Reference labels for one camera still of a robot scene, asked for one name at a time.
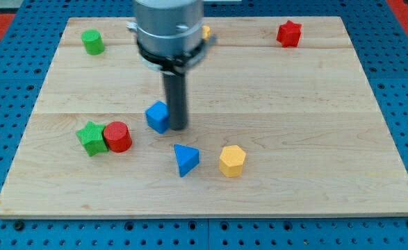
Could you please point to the yellow block behind arm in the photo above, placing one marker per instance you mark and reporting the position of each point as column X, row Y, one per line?
column 206, row 32

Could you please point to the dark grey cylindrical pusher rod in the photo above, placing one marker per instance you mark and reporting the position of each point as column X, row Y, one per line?
column 175, row 95

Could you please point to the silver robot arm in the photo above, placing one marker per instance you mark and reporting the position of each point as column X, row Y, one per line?
column 172, row 39

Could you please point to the wooden board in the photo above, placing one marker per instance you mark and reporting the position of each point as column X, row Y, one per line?
column 316, row 143

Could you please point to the red cylinder block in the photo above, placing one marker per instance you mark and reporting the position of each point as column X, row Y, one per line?
column 117, row 136

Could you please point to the green cylinder block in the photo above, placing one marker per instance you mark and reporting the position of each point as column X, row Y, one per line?
column 92, row 42

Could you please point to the yellow hexagon block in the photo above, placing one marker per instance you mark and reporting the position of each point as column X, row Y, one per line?
column 232, row 159

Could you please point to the blue triangle block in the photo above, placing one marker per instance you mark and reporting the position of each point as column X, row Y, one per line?
column 187, row 158

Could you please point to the red star block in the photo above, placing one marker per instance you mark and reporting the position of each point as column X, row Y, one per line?
column 289, row 34

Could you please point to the blue cube block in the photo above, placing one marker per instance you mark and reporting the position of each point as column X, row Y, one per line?
column 158, row 117

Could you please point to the green star block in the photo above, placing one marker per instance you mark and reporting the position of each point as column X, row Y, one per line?
column 92, row 139

